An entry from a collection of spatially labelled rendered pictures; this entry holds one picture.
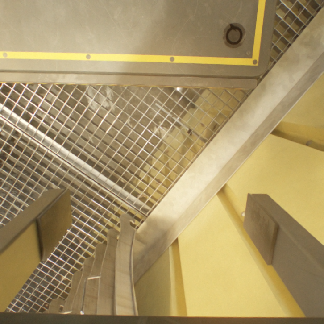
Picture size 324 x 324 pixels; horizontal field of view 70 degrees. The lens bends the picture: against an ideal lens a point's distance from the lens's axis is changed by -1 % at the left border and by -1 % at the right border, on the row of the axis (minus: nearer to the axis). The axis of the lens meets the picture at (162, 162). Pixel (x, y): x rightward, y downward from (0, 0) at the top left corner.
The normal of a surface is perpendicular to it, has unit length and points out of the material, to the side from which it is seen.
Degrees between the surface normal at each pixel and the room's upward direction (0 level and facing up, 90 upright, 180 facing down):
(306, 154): 90
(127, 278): 90
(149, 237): 0
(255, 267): 90
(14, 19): 0
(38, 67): 0
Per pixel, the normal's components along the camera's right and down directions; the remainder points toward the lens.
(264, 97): 0.00, 0.26
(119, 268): 0.61, -0.77
